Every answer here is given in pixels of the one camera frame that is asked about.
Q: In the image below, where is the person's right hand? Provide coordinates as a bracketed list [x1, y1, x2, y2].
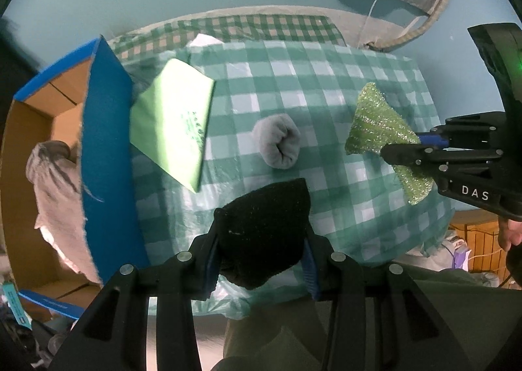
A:
[498, 216, 522, 252]

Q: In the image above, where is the beige braided strap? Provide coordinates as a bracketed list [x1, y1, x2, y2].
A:
[363, 0, 470, 52]

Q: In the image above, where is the teal packet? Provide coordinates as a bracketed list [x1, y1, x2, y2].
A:
[2, 281, 32, 329]

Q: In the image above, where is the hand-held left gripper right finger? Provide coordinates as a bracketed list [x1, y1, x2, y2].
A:
[302, 232, 478, 371]

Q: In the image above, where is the white paper sheet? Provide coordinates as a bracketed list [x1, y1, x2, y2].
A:
[188, 33, 223, 48]

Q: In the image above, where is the wooden crate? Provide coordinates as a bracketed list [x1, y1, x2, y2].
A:
[449, 211, 509, 274]

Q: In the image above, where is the purple and white packet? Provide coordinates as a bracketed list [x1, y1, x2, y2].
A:
[449, 238, 470, 271]

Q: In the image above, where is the small-check green cloth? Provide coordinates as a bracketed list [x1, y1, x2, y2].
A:
[112, 14, 347, 67]

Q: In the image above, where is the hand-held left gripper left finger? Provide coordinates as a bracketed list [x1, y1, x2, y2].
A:
[49, 232, 223, 371]

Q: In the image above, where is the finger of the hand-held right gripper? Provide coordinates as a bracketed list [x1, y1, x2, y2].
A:
[379, 143, 503, 193]
[415, 112, 507, 148]

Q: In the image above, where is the long grey cloth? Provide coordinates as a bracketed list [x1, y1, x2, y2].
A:
[25, 140, 102, 284]

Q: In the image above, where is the grey sock ball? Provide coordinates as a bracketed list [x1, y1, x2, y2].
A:
[252, 116, 302, 170]

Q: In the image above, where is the black sock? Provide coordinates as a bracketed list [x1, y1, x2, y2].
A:
[214, 178, 313, 290]

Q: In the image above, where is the large-check green plastic tablecloth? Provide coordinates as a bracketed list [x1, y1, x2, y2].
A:
[122, 40, 456, 321]

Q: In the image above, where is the blue-rimmed cardboard box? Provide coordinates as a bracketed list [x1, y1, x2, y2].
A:
[0, 37, 150, 321]

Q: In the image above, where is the glittery green cloth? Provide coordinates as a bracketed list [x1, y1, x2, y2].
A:
[345, 82, 437, 207]

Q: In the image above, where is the light green packet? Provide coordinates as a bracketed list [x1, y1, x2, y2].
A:
[130, 58, 215, 194]

